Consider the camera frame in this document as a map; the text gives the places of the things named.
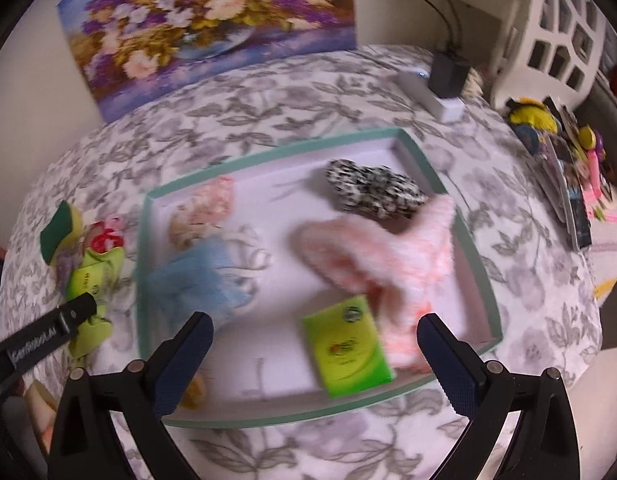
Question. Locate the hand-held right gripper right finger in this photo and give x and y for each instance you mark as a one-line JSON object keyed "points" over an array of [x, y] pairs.
{"points": [[446, 360]]}

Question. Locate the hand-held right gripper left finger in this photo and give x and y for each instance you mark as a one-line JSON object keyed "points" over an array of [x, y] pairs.
{"points": [[186, 360]]}

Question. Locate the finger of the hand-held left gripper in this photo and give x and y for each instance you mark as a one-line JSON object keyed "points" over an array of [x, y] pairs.
{"points": [[82, 310]]}

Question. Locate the green tissue pack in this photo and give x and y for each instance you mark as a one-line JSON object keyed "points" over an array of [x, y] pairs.
{"points": [[346, 347], [86, 280]]}

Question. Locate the beige powder puff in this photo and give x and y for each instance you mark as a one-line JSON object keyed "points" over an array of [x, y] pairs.
{"points": [[194, 392]]}

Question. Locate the green yellow sponge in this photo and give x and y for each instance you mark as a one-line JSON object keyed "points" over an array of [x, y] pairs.
{"points": [[58, 235]]}

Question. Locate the red pink chenille bundle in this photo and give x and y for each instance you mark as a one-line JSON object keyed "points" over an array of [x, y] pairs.
{"points": [[107, 234]]}

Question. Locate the blue face mask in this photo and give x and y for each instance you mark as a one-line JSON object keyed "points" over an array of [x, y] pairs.
{"points": [[198, 275]]}

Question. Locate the pink chevron fuzzy sock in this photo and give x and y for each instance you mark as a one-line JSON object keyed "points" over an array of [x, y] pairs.
{"points": [[388, 260]]}

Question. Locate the teal shallow box tray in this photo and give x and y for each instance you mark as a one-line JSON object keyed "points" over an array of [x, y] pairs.
{"points": [[283, 270]]}

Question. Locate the pink floral cloth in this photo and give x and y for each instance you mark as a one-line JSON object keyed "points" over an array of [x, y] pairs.
{"points": [[208, 205]]}

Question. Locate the leopard print scrunchie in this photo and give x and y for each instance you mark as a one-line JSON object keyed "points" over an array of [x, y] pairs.
{"points": [[373, 190]]}

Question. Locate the beige round object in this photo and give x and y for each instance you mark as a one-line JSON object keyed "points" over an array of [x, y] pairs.
{"points": [[41, 396]]}

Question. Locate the black phone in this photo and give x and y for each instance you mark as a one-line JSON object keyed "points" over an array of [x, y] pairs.
{"points": [[581, 225]]}

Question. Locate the pink white paper sheet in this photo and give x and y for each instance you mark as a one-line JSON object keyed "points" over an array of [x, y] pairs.
{"points": [[611, 250]]}

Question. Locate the pink toy pen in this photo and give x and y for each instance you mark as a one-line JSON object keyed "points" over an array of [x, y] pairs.
{"points": [[594, 175]]}

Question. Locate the yellow plush toy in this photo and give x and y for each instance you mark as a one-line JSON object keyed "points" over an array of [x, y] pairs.
{"points": [[533, 116]]}

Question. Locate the white power strip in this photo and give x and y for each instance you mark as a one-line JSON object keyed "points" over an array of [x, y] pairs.
{"points": [[433, 97]]}

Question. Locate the yellow purple toy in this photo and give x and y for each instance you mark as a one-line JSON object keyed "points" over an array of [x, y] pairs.
{"points": [[591, 140]]}

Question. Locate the black power adapter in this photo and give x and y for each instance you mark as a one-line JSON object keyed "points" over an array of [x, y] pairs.
{"points": [[449, 75]]}

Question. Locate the grey floral blanket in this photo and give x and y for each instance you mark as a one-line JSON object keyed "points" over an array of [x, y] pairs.
{"points": [[313, 100]]}

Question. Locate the flower painting canvas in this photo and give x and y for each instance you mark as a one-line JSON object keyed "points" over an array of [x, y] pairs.
{"points": [[213, 25]]}

